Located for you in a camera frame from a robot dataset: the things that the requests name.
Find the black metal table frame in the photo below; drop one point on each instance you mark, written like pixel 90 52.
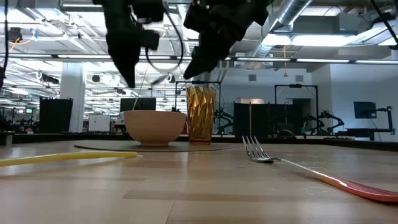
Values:
pixel 46 137

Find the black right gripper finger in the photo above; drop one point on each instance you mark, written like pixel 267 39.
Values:
pixel 203 46
pixel 222 46

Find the black partition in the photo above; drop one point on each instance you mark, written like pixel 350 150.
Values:
pixel 264 119
pixel 56 115

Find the black monitor on arm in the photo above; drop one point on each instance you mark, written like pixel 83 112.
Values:
pixel 364 109

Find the round grey placemat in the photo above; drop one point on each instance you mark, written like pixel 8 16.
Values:
pixel 105 146

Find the amber faceted glass tumbler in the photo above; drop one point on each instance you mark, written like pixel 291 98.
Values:
pixel 200 115

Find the silver ventilation duct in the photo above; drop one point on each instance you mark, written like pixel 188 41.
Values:
pixel 292 11

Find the black monitor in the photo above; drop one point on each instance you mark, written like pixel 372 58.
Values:
pixel 138 104

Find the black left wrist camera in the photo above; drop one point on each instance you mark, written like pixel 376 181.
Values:
pixel 150 39

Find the terracotta bowl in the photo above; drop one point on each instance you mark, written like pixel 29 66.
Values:
pixel 154 127

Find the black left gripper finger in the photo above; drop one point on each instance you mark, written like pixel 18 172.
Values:
pixel 122 56
pixel 136 62

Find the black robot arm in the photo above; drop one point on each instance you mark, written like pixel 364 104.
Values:
pixel 331 119

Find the bright ceiling light panel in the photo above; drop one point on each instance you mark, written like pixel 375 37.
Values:
pixel 311 40

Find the white cabinet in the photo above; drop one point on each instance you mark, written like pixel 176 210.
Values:
pixel 99 123

